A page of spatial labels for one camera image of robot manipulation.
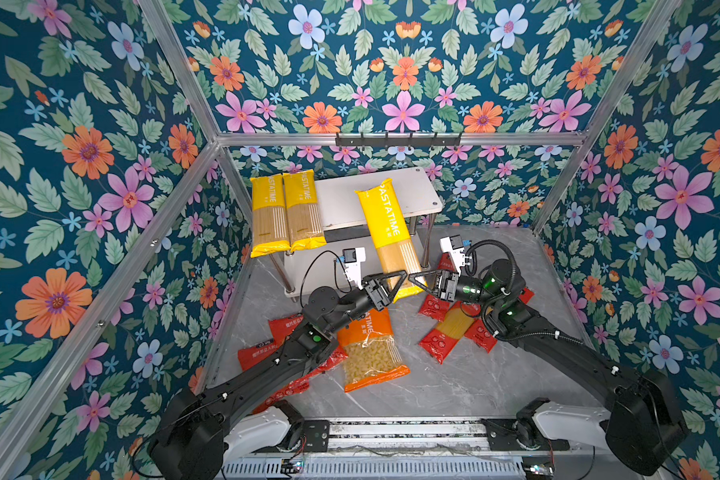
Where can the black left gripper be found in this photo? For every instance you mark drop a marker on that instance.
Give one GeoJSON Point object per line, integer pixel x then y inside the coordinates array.
{"type": "Point", "coordinates": [378, 294]}

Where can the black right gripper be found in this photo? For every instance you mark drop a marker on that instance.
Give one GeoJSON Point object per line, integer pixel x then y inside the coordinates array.
{"type": "Point", "coordinates": [448, 283]}

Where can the yellow spaghetti pack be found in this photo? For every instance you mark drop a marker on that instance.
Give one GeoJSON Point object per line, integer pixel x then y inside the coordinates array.
{"type": "Point", "coordinates": [270, 229]}
{"type": "Point", "coordinates": [303, 212]}
{"type": "Point", "coordinates": [388, 229]}

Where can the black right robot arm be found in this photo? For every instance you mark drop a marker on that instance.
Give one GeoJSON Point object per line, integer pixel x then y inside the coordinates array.
{"type": "Point", "coordinates": [638, 420]}

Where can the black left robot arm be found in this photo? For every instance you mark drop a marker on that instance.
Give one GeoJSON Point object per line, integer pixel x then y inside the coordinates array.
{"type": "Point", "coordinates": [188, 443]}

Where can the white two-tier shelf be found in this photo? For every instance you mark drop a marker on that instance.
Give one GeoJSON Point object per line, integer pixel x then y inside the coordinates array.
{"type": "Point", "coordinates": [345, 226]}

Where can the red spaghetti pack far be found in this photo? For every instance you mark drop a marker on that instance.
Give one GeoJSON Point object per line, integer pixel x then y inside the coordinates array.
{"type": "Point", "coordinates": [432, 306]}

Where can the red spaghetti pack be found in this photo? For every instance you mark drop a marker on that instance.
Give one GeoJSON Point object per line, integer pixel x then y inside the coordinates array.
{"type": "Point", "coordinates": [441, 340]}
{"type": "Point", "coordinates": [480, 336]}
{"type": "Point", "coordinates": [432, 306]}

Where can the red spaghetti pack middle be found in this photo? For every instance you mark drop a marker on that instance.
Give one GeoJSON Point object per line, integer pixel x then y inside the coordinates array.
{"type": "Point", "coordinates": [441, 340]}

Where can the red spaghetti pack right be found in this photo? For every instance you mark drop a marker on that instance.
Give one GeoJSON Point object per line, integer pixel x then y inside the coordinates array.
{"type": "Point", "coordinates": [480, 336]}

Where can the orange macaroni bag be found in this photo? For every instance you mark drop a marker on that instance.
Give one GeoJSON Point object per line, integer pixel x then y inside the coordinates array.
{"type": "Point", "coordinates": [372, 354]}

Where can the red macaroni bag front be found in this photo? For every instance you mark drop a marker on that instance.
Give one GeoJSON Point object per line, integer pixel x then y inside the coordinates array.
{"type": "Point", "coordinates": [284, 327]}

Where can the red macaroni bag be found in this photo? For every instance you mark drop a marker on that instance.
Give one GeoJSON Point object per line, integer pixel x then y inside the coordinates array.
{"type": "Point", "coordinates": [251, 356]}
{"type": "Point", "coordinates": [284, 327]}

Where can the red macaroni bag rear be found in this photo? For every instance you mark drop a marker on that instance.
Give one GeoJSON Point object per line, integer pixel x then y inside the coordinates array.
{"type": "Point", "coordinates": [251, 356]}

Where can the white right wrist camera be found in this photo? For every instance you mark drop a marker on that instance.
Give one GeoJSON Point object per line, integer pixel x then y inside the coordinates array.
{"type": "Point", "coordinates": [454, 246]}

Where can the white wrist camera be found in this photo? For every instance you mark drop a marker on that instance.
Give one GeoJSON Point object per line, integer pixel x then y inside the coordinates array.
{"type": "Point", "coordinates": [352, 260]}
{"type": "Point", "coordinates": [454, 246]}

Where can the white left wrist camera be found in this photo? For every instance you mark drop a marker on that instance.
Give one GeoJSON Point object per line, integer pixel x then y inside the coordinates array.
{"type": "Point", "coordinates": [352, 260]}

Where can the black hook rail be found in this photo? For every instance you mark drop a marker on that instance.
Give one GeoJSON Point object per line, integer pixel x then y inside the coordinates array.
{"type": "Point", "coordinates": [414, 140]}

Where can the aluminium front rail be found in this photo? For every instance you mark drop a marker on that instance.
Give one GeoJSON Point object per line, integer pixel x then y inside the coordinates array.
{"type": "Point", "coordinates": [408, 435]}

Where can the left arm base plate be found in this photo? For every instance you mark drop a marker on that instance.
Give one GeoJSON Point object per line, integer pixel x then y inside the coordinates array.
{"type": "Point", "coordinates": [311, 436]}

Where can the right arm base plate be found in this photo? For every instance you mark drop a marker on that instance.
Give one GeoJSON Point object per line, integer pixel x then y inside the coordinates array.
{"type": "Point", "coordinates": [505, 434]}

